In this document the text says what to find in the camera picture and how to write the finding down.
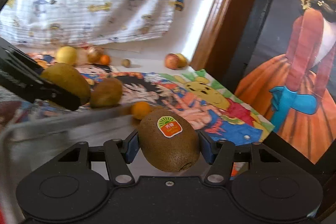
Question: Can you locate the brown wooden door frame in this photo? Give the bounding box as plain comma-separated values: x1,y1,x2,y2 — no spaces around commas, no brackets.
190,0,249,72

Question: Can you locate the grey metal tray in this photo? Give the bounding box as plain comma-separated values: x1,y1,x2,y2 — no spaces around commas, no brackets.
1,104,134,223

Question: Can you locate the black cabinet door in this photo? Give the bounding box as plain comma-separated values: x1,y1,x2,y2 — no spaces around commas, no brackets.
224,0,335,219

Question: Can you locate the yellow lemon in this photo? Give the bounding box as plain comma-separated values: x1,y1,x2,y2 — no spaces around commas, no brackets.
55,46,77,65

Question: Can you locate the green yellow mango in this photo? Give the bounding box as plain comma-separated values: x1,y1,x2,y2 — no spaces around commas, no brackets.
41,63,91,106

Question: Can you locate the small orange mandarin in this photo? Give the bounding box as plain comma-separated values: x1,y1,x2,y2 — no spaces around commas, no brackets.
131,101,152,120

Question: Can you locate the red yellow apple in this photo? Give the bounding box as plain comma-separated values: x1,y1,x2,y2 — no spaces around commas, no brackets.
164,53,188,70

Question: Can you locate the brown kiwi without sticker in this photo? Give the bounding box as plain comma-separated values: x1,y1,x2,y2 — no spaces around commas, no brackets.
90,78,122,108

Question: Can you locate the small orange kumquat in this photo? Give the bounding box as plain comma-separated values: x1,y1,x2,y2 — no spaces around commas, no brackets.
99,55,111,65

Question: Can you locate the girl in orange dress poster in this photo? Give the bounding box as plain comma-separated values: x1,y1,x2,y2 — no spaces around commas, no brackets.
235,0,335,163

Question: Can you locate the striped pepino melon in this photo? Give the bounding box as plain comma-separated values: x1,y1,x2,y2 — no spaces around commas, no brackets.
86,46,104,63

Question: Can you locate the small brown longan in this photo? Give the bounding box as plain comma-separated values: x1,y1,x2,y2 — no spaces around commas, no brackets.
121,59,131,68

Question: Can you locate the kiwi with sticker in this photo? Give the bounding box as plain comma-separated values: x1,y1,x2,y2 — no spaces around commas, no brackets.
138,109,201,173

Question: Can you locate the colourful cartoon table mat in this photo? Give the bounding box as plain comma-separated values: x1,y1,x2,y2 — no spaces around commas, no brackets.
1,49,273,145

